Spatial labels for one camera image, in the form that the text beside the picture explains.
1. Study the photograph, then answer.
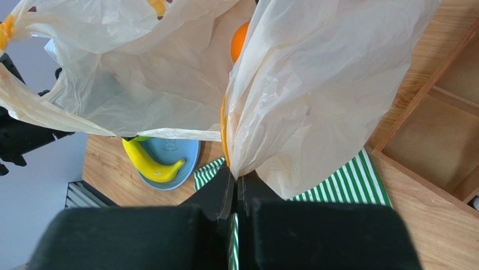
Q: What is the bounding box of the green striped cloth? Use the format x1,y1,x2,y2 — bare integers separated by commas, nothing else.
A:
193,148,393,269

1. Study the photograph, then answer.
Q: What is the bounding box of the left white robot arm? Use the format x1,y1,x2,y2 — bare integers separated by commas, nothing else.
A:
1,107,73,167

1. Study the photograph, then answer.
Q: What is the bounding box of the blue plate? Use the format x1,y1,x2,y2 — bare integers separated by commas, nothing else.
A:
138,138,201,191

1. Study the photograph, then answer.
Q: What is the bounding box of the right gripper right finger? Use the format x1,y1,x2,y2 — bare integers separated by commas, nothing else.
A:
237,172,421,269

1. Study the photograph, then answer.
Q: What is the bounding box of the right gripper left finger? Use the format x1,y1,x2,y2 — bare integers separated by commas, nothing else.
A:
28,164,236,269

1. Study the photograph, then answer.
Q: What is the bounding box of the wooden compartment tray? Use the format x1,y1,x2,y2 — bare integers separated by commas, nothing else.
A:
373,22,478,218

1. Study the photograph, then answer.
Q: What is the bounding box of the yellow banana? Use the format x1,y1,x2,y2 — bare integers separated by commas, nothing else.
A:
121,138,186,183

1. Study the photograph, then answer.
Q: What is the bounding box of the translucent banana print plastic bag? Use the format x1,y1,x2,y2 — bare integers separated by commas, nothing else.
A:
1,1,440,199

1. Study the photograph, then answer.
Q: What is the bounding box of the orange fruit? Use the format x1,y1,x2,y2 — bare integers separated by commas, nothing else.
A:
230,21,250,63

